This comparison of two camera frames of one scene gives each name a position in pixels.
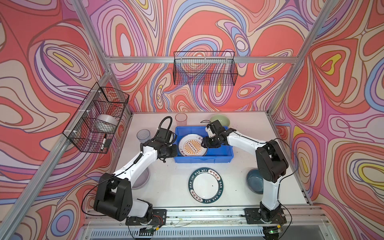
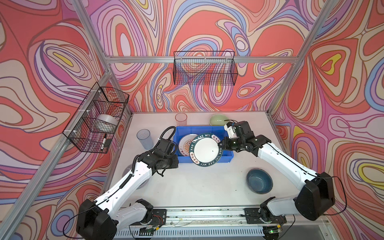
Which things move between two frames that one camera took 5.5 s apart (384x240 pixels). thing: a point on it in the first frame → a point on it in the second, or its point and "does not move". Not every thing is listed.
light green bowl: (224, 120) does not move
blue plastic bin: (218, 154) does not move
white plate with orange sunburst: (190, 145) does not move
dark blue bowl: (255, 181) does not move
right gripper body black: (211, 142) → (235, 143)
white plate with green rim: (205, 185) → (204, 150)
